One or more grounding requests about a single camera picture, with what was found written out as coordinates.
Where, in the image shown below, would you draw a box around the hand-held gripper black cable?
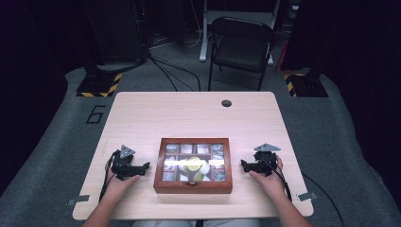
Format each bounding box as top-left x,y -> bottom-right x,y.
258,155 -> 293,202
98,150 -> 121,202

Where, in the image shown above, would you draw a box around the left hand-held gripper black cable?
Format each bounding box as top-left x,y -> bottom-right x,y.
98,150 -> 121,202

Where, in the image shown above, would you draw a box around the person's right hand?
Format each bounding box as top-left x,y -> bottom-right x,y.
248,154 -> 289,201

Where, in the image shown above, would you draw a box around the right hand-held gripper black cable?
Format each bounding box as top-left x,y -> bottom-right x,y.
258,155 -> 293,202

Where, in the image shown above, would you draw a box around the striped black stand base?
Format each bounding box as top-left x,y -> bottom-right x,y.
76,71 -> 123,98
283,71 -> 329,98

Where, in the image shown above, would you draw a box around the thin black floor cable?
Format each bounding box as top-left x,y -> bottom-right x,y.
302,173 -> 345,227

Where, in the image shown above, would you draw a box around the person's left hand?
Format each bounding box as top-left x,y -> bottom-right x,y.
103,162 -> 141,201

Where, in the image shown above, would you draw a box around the red object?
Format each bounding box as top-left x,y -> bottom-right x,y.
275,41 -> 289,72

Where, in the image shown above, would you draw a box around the set of silver foil packets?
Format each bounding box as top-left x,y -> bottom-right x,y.
162,144 -> 227,183

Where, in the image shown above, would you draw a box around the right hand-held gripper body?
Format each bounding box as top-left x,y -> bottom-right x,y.
252,143 -> 282,177

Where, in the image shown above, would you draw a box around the black folding chair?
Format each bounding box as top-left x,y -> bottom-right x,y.
207,16 -> 276,92

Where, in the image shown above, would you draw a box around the grey tape strip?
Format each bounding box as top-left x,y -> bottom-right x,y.
66,194 -> 91,206
297,192 -> 318,202

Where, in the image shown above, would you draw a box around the dark equipment cabinet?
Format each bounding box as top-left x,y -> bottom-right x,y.
79,0 -> 149,65

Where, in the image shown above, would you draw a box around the wooden box with glass lid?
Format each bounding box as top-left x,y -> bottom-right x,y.
153,137 -> 234,195

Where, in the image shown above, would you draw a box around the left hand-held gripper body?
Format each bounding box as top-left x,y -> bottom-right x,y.
111,144 -> 143,182

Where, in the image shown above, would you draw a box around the white floor cables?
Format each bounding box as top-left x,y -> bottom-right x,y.
149,29 -> 204,50

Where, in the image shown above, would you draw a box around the white desk frame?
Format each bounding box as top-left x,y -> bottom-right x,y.
199,0 -> 282,66

